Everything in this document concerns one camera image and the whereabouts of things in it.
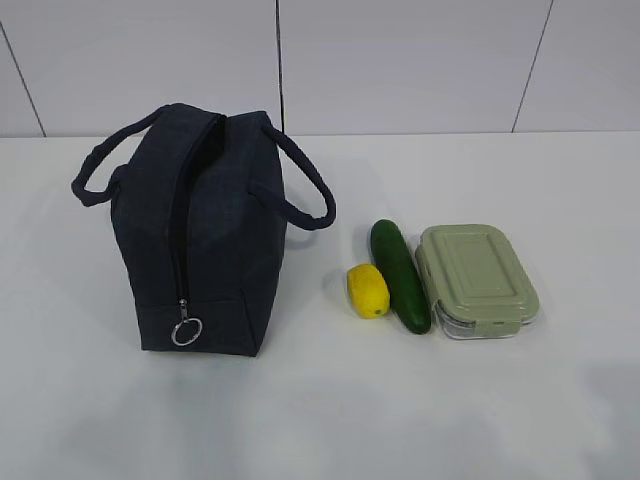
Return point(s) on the green lidded glass container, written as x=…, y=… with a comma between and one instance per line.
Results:
x=475, y=284

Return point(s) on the yellow lemon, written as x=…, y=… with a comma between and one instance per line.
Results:
x=368, y=291

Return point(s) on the navy blue lunch bag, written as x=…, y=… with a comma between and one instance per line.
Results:
x=200, y=203

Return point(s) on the green cucumber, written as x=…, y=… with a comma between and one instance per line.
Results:
x=393, y=259

